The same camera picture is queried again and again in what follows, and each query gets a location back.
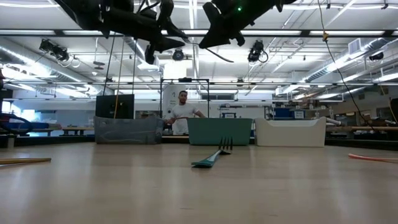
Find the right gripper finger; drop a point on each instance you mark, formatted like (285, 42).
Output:
(219, 43)
(219, 35)

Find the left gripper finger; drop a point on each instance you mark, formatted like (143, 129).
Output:
(178, 33)
(169, 45)

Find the gold fork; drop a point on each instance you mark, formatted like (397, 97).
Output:
(25, 160)

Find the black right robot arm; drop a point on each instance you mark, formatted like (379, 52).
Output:
(284, 1)

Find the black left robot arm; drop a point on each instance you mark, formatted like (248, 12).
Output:
(93, 12)

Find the round black ceiling device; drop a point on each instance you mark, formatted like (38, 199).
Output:
(178, 54)

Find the person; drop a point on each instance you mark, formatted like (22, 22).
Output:
(183, 112)

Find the black monitor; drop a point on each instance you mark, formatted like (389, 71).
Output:
(109, 107)

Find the teal plastic bin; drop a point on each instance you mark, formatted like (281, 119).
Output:
(205, 130)

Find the blue storage bin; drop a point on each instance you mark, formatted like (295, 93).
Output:
(284, 113)

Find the grey plastic bin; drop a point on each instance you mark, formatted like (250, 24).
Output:
(127, 132)

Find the white plastic bin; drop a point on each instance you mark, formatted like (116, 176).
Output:
(289, 132)

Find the wooden background bench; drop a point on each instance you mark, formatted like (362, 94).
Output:
(77, 128)

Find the long wooden background table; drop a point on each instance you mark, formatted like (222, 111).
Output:
(357, 127)

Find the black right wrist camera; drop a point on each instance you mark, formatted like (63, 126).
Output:
(214, 15)

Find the black overhead camera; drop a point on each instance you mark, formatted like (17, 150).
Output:
(255, 51)

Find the black background rig frame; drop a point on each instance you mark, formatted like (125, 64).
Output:
(185, 80)

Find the black overhead frame bar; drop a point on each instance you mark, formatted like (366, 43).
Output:
(306, 32)

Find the black ceiling camera cluster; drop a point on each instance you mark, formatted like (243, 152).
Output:
(54, 49)

